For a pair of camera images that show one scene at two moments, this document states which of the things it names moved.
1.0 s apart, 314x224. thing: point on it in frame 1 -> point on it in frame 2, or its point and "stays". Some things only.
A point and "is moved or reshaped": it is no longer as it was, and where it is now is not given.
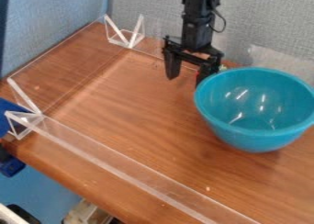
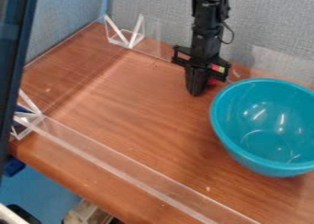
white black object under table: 14,215 stays
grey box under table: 86,213 stays
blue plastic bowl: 260,108 is moved or reshaped
